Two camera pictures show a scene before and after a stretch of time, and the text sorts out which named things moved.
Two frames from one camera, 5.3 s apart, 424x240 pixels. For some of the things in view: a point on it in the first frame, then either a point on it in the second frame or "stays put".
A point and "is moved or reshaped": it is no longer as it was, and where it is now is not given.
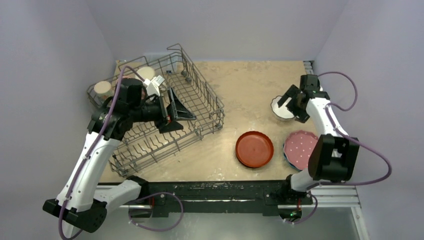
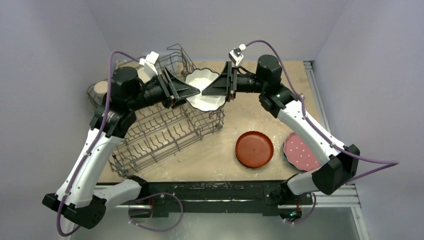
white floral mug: [146, 72] stays put
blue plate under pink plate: [288, 162] stays put
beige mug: [102, 89] stays put
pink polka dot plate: [298, 146] stays put
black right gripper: [298, 100] -> [233, 83]
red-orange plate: [254, 149] stays put
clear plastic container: [165, 63] stays put
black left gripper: [181, 113] -> [180, 89]
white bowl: [281, 113] is moved or reshaped
